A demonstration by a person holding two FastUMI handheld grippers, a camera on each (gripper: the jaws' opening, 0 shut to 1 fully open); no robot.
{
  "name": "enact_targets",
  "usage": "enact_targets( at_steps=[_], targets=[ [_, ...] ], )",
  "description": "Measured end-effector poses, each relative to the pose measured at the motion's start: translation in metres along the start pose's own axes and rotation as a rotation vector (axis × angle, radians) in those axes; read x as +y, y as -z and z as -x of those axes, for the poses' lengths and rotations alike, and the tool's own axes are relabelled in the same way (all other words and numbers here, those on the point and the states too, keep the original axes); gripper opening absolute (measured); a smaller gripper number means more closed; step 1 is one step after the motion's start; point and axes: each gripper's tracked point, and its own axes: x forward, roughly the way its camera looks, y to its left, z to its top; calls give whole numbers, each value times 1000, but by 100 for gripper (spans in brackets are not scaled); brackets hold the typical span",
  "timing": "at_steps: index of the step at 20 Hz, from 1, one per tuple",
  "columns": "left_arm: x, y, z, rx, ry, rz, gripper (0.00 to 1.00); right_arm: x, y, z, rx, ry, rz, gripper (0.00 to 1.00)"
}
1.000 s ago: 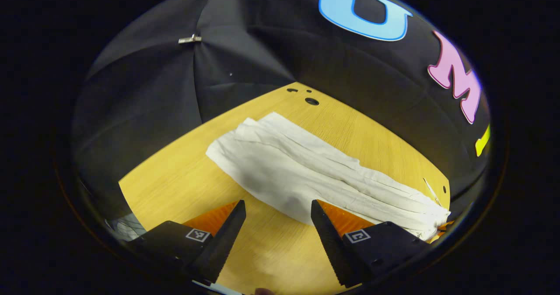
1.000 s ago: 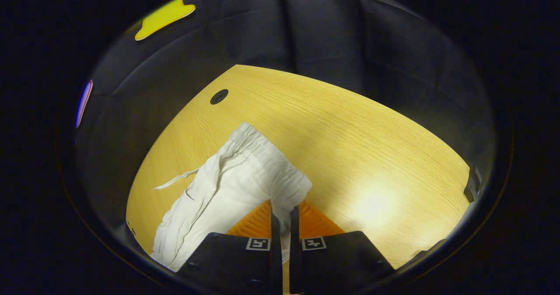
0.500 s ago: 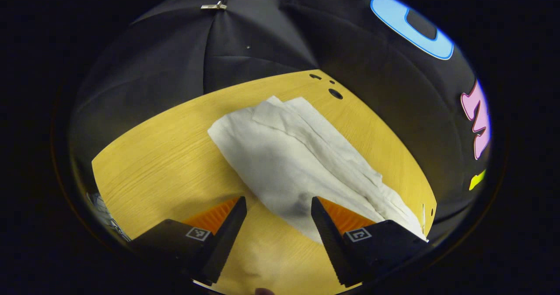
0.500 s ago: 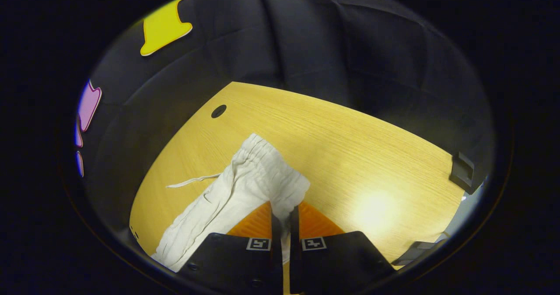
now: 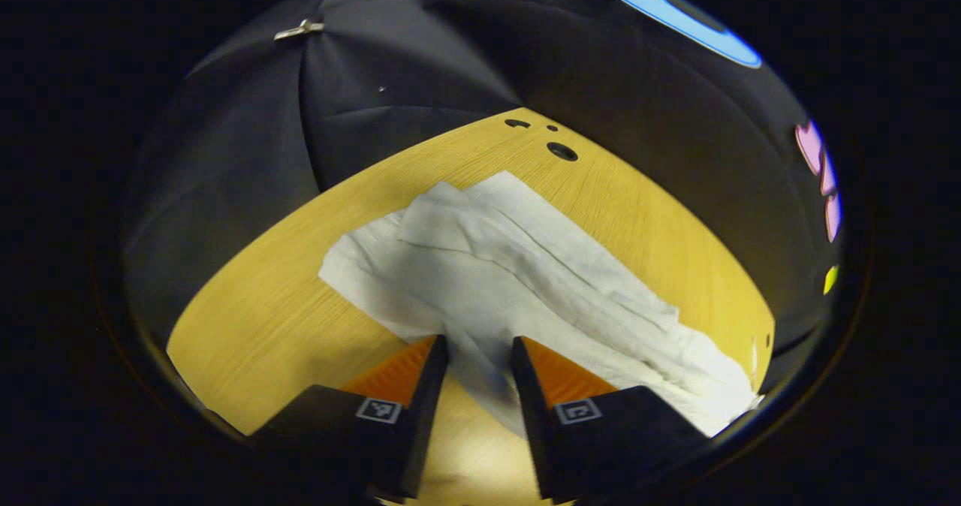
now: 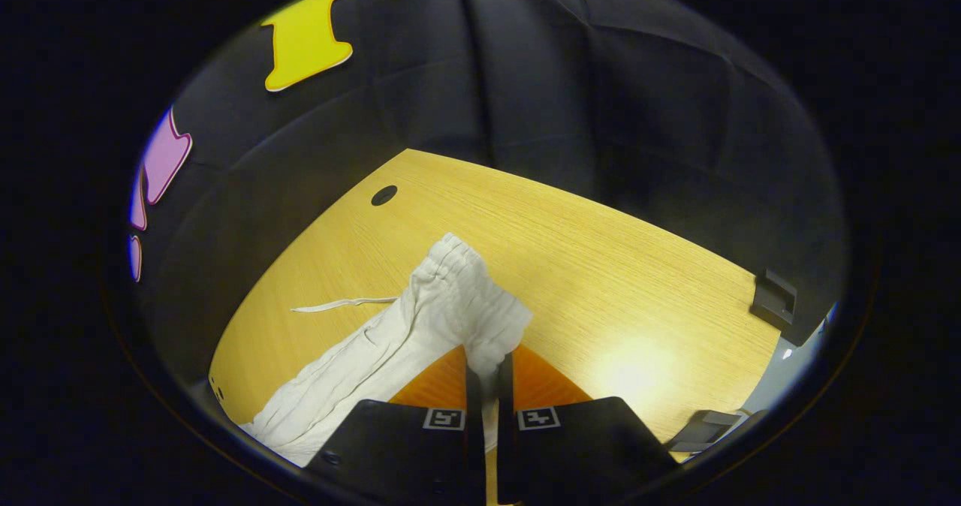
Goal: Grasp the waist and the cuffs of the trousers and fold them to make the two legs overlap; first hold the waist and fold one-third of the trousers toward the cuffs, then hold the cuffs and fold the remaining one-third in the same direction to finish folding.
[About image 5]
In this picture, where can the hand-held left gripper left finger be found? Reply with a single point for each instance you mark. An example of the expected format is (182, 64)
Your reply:
(420, 423)

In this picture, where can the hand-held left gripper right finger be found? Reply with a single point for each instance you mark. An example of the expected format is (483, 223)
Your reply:
(529, 416)

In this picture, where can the white jeans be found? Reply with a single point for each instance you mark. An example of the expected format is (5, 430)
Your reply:
(525, 266)

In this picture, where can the black backdrop cloth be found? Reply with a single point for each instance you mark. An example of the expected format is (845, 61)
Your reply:
(413, 40)

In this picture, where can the silver metal clip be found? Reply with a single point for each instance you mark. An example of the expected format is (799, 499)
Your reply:
(299, 28)

